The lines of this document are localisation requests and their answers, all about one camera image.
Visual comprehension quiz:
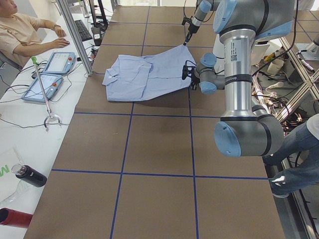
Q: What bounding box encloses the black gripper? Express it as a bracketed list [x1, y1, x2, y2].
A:
[183, 24, 198, 46]
[189, 67, 199, 90]

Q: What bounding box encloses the light blue striped shirt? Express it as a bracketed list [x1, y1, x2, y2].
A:
[102, 45, 194, 102]

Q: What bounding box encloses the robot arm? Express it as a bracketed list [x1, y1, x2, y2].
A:
[186, 0, 295, 157]
[181, 0, 221, 46]

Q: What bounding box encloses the brown table mat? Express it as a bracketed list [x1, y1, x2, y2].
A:
[25, 6, 285, 239]

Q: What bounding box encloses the black keyboard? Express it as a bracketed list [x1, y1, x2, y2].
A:
[74, 20, 92, 41]

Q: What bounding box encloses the standing person in jeans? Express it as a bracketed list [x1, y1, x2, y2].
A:
[261, 117, 319, 199]

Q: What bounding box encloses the far teach pendant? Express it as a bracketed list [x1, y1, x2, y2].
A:
[42, 52, 76, 75]

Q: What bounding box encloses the teach pendant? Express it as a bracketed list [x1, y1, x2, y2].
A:
[42, 52, 76, 75]
[21, 74, 64, 103]

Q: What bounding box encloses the near teach pendant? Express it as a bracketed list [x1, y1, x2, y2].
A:
[21, 74, 64, 103]

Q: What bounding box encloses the seated person beige shirt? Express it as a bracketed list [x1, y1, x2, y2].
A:
[0, 0, 70, 67]

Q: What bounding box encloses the black water bottle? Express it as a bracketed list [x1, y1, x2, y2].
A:
[11, 164, 47, 187]

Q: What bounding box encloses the red bottle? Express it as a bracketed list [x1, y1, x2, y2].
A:
[0, 208, 33, 229]

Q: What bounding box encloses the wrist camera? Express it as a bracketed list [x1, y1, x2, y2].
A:
[181, 16, 192, 25]
[182, 65, 194, 80]

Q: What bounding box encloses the grey aluminium frame post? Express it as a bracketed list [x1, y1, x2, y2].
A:
[56, 0, 93, 76]

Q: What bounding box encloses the green handled reacher stick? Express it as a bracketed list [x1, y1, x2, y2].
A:
[31, 56, 61, 132]

